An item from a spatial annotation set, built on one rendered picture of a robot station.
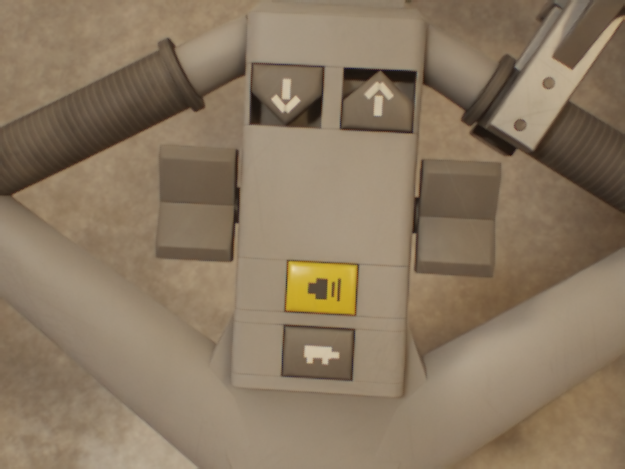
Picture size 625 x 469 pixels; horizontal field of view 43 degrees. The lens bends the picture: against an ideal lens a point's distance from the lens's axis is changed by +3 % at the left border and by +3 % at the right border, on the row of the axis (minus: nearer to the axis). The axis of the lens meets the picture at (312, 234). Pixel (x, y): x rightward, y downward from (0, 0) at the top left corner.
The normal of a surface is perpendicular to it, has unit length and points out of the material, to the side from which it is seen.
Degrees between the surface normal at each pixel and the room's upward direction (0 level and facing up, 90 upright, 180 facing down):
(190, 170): 39
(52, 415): 0
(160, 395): 29
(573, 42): 51
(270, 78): 22
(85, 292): 17
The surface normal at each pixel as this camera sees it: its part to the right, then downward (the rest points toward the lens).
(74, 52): -0.01, -0.33
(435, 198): -0.05, 0.35
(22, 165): 0.22, 0.55
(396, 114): -0.04, 0.06
